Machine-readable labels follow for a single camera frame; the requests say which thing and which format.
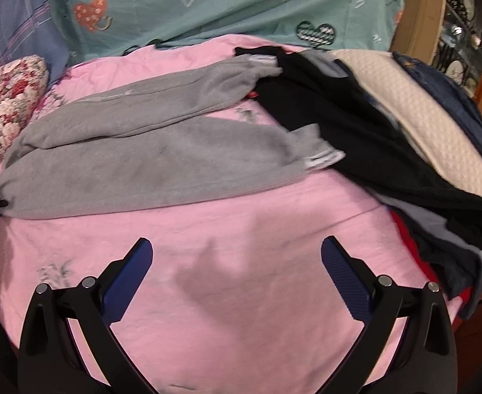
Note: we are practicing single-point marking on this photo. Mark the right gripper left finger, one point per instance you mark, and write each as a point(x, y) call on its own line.
point(50, 360)

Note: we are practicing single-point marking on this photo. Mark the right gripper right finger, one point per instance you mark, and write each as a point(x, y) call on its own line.
point(425, 358)

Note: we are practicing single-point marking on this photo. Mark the grey sweatpants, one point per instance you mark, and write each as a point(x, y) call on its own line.
point(156, 143)

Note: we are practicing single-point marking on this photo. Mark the pink floral bed sheet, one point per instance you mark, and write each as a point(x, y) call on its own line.
point(237, 299)

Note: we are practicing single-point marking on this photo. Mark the cream textured blanket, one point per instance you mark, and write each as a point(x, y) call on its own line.
point(393, 97)

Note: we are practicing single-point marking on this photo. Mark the black garment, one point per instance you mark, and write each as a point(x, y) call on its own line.
point(313, 90)

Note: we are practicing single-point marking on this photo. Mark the red floral bolster pillow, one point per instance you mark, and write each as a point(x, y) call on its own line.
point(22, 84)

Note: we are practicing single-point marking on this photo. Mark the dark navy garment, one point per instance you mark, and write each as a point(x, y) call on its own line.
point(448, 94)

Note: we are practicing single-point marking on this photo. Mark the blue plaid pillow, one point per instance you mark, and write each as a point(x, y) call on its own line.
point(27, 28)

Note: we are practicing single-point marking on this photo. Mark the teal heart-print quilt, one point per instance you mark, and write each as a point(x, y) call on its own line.
point(98, 28)

